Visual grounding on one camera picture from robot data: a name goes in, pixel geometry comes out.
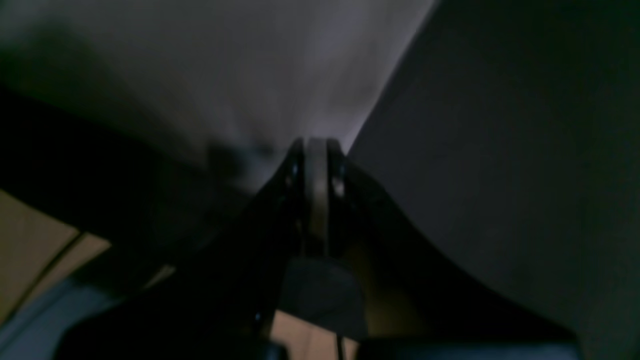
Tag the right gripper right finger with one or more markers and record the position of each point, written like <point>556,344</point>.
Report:
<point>444,313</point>

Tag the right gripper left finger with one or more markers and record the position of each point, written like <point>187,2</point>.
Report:
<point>219,304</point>

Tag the grey T-shirt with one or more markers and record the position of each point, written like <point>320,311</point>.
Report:
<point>248,76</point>

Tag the black tablecloth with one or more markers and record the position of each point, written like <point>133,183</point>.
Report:
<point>508,134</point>

